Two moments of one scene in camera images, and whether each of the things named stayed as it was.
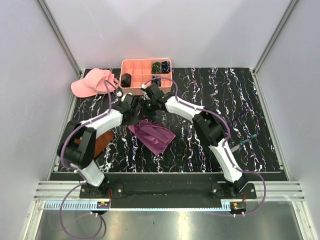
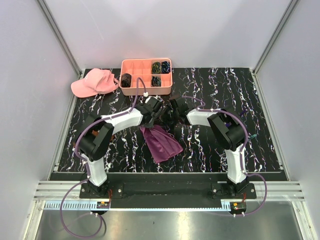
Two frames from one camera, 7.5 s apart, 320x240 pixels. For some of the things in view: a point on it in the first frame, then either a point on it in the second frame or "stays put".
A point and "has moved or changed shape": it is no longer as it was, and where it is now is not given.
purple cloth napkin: [155, 136] has moved or changed shape
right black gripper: [145, 114] to [164, 115]
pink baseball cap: [94, 83] stays put
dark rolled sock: [126, 80] stays put
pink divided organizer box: [135, 72] stays put
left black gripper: [134, 120] to [151, 124]
